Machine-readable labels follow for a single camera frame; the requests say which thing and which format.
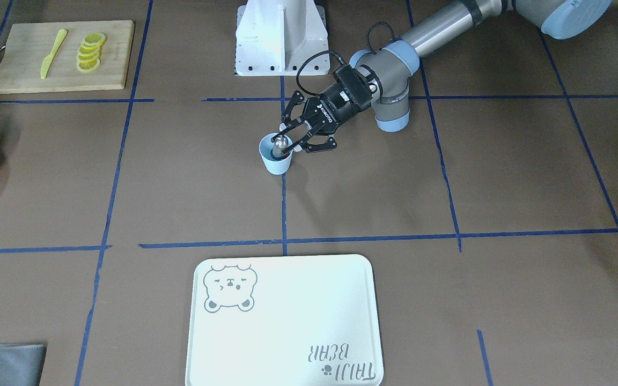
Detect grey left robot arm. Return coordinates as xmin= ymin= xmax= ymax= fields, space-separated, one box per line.
xmin=267 ymin=1 xmax=611 ymax=159

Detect folded grey cloth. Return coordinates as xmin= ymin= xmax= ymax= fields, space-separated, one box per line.
xmin=0 ymin=344 xmax=47 ymax=385

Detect steel muddler black tip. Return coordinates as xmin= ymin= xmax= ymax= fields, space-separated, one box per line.
xmin=270 ymin=135 xmax=291 ymax=161

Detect lemon slices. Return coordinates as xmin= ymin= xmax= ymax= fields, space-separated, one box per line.
xmin=76 ymin=32 xmax=107 ymax=73

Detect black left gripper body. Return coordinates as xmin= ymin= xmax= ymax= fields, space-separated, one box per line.
xmin=282 ymin=65 xmax=382 ymax=153

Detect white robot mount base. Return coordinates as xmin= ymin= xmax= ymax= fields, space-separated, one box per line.
xmin=234 ymin=1 xmax=329 ymax=77

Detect light blue plastic cup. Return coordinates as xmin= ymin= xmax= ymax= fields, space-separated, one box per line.
xmin=259 ymin=133 xmax=294 ymax=175

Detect cream bear serving tray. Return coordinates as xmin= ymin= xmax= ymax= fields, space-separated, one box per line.
xmin=185 ymin=254 xmax=384 ymax=385

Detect wooden cutting board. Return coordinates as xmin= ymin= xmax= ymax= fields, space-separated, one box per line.
xmin=0 ymin=20 xmax=135 ymax=94

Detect yellow plastic knife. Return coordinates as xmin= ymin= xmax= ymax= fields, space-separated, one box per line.
xmin=40 ymin=28 xmax=68 ymax=80

